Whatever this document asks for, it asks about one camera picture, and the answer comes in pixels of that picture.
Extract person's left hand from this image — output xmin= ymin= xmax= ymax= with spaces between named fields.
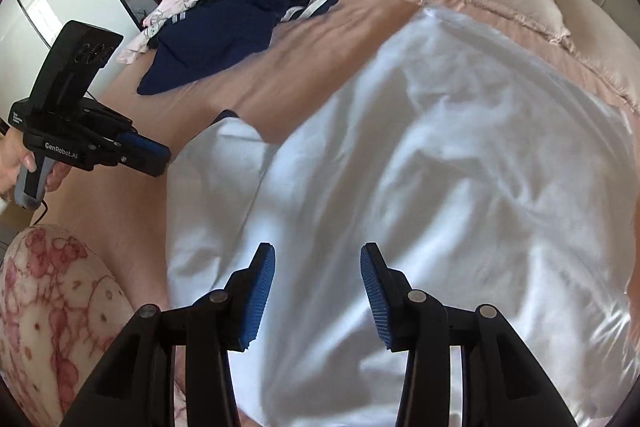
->
xmin=0 ymin=128 xmax=68 ymax=198

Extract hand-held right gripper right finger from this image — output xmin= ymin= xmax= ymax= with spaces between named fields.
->
xmin=360 ymin=242 xmax=581 ymax=427

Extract person's left leg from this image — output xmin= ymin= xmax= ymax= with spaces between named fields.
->
xmin=0 ymin=224 xmax=173 ymax=415

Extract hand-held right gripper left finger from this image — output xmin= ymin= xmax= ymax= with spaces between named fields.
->
xmin=60 ymin=242 xmax=277 ymax=427

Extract light blue shirt navy collar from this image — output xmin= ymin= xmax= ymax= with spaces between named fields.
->
xmin=165 ymin=4 xmax=640 ymax=427

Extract navy shorts white stripes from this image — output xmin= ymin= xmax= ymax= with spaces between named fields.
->
xmin=137 ymin=0 xmax=340 ymax=96

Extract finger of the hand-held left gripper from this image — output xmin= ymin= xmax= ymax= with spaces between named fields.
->
xmin=121 ymin=130 xmax=171 ymax=164
xmin=119 ymin=153 xmax=169 ymax=178

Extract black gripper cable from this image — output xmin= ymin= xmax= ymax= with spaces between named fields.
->
xmin=27 ymin=199 xmax=51 ymax=228

